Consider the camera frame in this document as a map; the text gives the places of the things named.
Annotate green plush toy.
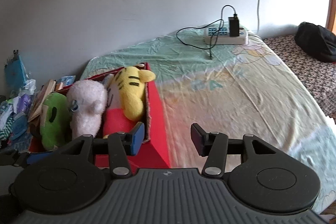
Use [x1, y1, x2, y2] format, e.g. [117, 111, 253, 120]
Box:
[40, 93, 72, 151]

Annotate red cardboard box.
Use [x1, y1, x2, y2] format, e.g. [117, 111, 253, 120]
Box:
[29, 68, 170, 172]

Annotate pink plush bunny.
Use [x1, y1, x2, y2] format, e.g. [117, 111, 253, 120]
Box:
[67, 80, 108, 139]

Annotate black bag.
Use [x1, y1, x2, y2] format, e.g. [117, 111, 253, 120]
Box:
[294, 22, 336, 63]

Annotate black power adapter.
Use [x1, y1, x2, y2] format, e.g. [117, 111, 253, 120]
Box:
[228, 13, 240, 37]

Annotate blue plastic-wrapped package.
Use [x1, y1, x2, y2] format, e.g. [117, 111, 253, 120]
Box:
[4, 50, 30, 93]

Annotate black charger cable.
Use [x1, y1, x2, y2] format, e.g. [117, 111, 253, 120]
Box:
[175, 4, 238, 60]

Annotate yellow tiger plush toy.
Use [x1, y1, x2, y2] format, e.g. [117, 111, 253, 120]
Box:
[102, 66, 157, 138]

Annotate stack of books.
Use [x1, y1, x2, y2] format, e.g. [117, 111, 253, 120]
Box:
[28, 76, 76, 123]

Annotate white power strip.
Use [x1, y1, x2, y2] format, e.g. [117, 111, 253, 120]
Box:
[204, 25, 248, 46]

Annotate dark patterned mattress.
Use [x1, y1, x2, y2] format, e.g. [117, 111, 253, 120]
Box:
[264, 35, 336, 119]

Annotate pile of clothes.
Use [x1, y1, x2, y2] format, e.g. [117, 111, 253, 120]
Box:
[1, 79, 36, 148]

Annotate green patterned bed sheet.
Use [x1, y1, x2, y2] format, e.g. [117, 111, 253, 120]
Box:
[82, 30, 335, 213]

